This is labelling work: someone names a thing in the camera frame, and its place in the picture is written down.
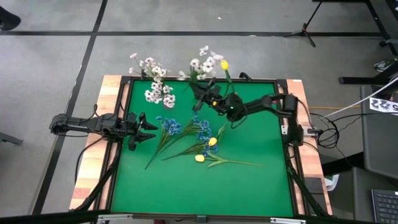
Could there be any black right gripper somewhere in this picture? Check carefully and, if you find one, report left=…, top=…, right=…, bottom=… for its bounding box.
left=190, top=77, right=231, bottom=114

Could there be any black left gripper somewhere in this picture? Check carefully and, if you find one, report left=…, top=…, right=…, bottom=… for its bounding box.
left=123, top=111, right=159, bottom=152

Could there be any white artificial flower bunch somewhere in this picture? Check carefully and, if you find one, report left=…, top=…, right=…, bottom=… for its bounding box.
left=128, top=52, right=177, bottom=110
left=178, top=45, right=224, bottom=84

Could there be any blue artificial flower bunch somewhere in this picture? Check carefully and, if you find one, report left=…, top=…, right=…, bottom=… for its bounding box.
left=167, top=114, right=213, bottom=147
left=144, top=116, right=183, bottom=170

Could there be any yellow artificial tulip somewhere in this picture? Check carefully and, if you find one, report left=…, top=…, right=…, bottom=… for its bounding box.
left=194, top=151, right=261, bottom=169
left=207, top=122, right=228, bottom=147
left=220, top=60, right=237, bottom=96

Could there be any green table mat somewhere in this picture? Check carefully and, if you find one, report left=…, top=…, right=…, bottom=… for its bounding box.
left=110, top=80, right=295, bottom=218

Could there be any black tripod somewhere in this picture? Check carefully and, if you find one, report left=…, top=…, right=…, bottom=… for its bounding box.
left=282, top=0, right=324, bottom=48

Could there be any small grey adapter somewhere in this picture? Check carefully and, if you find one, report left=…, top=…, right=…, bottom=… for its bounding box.
left=303, top=126, right=323, bottom=137

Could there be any grey furniture foot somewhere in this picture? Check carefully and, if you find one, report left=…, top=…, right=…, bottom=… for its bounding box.
left=0, top=132, right=24, bottom=146

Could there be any black metal stand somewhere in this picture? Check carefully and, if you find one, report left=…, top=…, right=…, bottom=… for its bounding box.
left=338, top=0, right=398, bottom=85

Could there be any white crumpled bag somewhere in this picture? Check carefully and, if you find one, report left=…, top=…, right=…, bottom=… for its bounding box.
left=324, top=173, right=340, bottom=192

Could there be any person's shoe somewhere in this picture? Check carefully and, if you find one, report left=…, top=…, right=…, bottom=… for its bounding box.
left=373, top=58, right=398, bottom=74
left=0, top=6, right=22, bottom=31

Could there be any white number tag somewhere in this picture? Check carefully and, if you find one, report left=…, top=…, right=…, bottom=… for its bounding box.
left=369, top=97, right=398, bottom=113

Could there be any grey desk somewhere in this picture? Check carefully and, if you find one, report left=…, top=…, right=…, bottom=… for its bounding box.
left=353, top=166, right=398, bottom=223
left=360, top=84, right=398, bottom=180

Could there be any black keyboard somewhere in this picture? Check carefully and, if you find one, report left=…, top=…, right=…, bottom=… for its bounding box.
left=371, top=189, right=398, bottom=224

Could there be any black frame strut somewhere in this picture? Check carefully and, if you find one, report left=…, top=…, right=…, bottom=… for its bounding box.
left=74, top=152, right=121, bottom=212
left=285, top=155, right=330, bottom=217

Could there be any silver metal bracket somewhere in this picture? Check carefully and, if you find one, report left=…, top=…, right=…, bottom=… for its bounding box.
left=269, top=217, right=307, bottom=224
left=96, top=213, right=134, bottom=223

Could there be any yellow cable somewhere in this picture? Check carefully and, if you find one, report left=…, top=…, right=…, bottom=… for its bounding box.
left=307, top=106, right=361, bottom=110

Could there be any black frame bar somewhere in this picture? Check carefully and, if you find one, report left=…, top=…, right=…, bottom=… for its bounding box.
left=0, top=210, right=398, bottom=224

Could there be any black cable bundle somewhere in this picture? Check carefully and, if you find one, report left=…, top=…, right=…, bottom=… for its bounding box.
left=306, top=110, right=341, bottom=149

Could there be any white cable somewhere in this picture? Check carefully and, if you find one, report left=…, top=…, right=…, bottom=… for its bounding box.
left=323, top=76, right=398, bottom=119

